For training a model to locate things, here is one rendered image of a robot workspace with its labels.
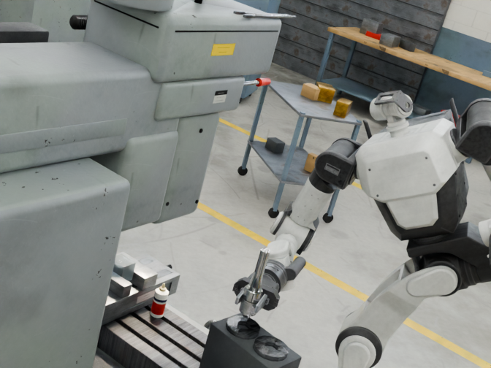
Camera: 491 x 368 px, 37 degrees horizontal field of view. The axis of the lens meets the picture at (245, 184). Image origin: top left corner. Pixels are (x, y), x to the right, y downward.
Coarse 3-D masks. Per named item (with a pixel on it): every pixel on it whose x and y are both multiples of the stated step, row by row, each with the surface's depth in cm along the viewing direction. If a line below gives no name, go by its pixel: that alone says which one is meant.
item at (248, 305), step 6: (246, 294) 187; (246, 300) 188; (252, 300) 187; (258, 300) 188; (240, 306) 190; (246, 306) 188; (252, 306) 188; (240, 312) 190; (246, 312) 189; (252, 312) 189
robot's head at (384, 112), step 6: (390, 96) 208; (372, 102) 209; (372, 108) 209; (378, 108) 206; (384, 108) 205; (390, 108) 203; (372, 114) 209; (378, 114) 207; (384, 114) 206; (390, 114) 205; (396, 114) 202; (390, 120) 206; (396, 120) 207; (402, 120) 205; (390, 126) 206; (396, 126) 205; (402, 126) 205
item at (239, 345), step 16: (224, 320) 195; (240, 320) 194; (208, 336) 193; (224, 336) 189; (240, 336) 189; (256, 336) 191; (272, 336) 193; (208, 352) 194; (224, 352) 190; (240, 352) 186; (256, 352) 185; (272, 352) 184; (288, 352) 186
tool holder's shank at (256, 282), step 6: (264, 252) 183; (258, 258) 185; (264, 258) 184; (258, 264) 185; (264, 264) 185; (258, 270) 185; (258, 276) 186; (252, 282) 187; (258, 282) 186; (252, 288) 187; (258, 288) 188
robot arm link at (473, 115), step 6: (480, 102) 202; (486, 102) 202; (474, 108) 202; (480, 108) 200; (486, 108) 199; (468, 114) 203; (474, 114) 199; (480, 114) 197; (486, 114) 197; (468, 120) 200; (474, 120) 196; (480, 120) 194; (468, 126) 197
